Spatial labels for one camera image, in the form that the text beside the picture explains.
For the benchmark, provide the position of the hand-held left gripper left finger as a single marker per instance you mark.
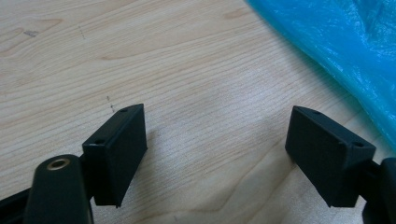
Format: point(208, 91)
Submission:
point(115, 155)

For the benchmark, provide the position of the blue plastic bag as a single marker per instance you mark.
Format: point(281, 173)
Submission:
point(342, 37)

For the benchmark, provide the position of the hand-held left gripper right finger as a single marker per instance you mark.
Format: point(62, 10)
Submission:
point(327, 155)

